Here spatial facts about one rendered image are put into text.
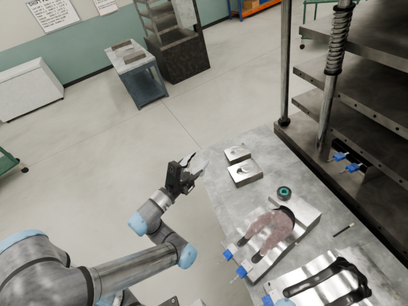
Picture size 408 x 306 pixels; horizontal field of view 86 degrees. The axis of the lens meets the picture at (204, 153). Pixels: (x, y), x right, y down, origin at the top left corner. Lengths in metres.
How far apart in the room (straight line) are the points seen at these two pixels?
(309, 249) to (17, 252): 1.20
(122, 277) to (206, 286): 1.58
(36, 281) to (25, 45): 7.06
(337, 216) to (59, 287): 1.30
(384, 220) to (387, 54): 0.83
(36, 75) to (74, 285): 6.31
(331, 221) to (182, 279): 1.37
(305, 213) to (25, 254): 1.16
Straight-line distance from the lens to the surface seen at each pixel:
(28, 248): 0.65
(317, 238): 1.39
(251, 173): 1.53
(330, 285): 1.21
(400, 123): 1.30
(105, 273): 0.62
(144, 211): 0.77
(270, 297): 1.17
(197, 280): 2.20
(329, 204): 1.51
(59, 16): 7.26
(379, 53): 1.29
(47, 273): 0.59
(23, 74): 6.75
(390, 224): 1.55
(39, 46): 7.42
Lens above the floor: 2.05
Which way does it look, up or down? 43 degrees down
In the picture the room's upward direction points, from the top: 18 degrees counter-clockwise
